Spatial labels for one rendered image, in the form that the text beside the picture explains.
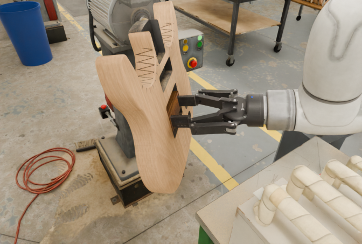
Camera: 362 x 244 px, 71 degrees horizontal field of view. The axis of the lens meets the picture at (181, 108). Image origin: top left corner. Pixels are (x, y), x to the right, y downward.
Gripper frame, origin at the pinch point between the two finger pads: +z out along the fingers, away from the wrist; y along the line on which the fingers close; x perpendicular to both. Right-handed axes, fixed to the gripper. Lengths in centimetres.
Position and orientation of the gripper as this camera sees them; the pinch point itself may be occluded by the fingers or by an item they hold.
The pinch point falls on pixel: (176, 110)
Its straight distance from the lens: 61.8
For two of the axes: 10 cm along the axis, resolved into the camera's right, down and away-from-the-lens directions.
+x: -1.7, -7.7, -6.2
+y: 2.0, -6.4, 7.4
